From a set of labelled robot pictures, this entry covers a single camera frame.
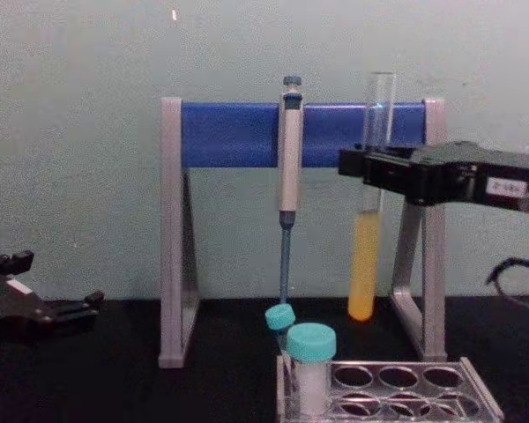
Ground thin dark cable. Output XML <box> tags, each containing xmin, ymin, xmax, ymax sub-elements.
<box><xmin>486</xmin><ymin>256</ymin><xmax>529</xmax><ymax>310</ymax></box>

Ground large tube with teal cap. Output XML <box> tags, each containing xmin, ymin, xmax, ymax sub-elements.
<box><xmin>286</xmin><ymin>323</ymin><xmax>338</xmax><ymax>420</ymax></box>

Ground black table cloth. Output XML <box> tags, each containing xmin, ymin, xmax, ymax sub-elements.
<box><xmin>0</xmin><ymin>296</ymin><xmax>529</xmax><ymax>423</ymax></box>

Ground small tube with teal cap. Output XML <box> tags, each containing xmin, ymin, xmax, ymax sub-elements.
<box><xmin>264</xmin><ymin>302</ymin><xmax>297</xmax><ymax>353</ymax></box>

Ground glass test tube yellow liquid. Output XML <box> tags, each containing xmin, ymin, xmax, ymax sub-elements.
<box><xmin>347</xmin><ymin>71</ymin><xmax>399</xmax><ymax>323</ymax></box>

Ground clear plastic tube rack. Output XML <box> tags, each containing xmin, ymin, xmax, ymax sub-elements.
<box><xmin>276</xmin><ymin>353</ymin><xmax>506</xmax><ymax>423</ymax></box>

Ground grey and blue pipette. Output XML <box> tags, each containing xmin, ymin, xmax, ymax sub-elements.
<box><xmin>276</xmin><ymin>75</ymin><xmax>305</xmax><ymax>306</ymax></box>

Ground grey stand with blue bar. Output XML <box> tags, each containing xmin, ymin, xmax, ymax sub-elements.
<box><xmin>158</xmin><ymin>96</ymin><xmax>449</xmax><ymax>369</ymax></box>

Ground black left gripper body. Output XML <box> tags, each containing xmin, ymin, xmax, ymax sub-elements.
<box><xmin>0</xmin><ymin>267</ymin><xmax>57</xmax><ymax>350</ymax></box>

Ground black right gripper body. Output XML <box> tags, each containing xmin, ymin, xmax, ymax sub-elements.
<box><xmin>406</xmin><ymin>140</ymin><xmax>529</xmax><ymax>208</ymax></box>

